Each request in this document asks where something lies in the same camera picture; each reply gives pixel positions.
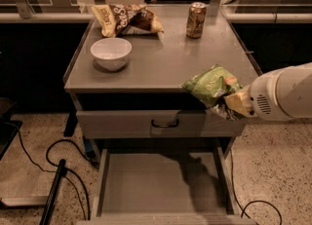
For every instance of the grey top drawer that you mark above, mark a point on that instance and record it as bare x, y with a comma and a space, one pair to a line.
137, 124

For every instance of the green jalapeno chip bag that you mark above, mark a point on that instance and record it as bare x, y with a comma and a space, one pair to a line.
211, 87

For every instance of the white ceramic bowl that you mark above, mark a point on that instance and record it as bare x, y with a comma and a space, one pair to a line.
111, 54

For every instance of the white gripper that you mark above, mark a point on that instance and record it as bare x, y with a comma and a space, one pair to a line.
263, 94

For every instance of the brown sea salt chip bag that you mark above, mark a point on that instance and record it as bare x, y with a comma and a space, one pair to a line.
126, 19

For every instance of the black bar on floor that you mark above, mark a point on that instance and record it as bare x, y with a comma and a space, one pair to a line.
49, 206

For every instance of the black top drawer handle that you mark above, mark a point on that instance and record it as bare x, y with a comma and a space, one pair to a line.
174, 124

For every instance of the gold soda can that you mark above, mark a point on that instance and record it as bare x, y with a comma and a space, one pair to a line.
196, 19

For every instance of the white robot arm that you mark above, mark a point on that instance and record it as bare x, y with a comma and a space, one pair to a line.
299, 101

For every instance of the open grey middle drawer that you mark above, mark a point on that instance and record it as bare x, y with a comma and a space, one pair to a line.
141, 188

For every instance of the grey drawer cabinet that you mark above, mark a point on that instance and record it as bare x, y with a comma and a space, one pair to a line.
158, 66

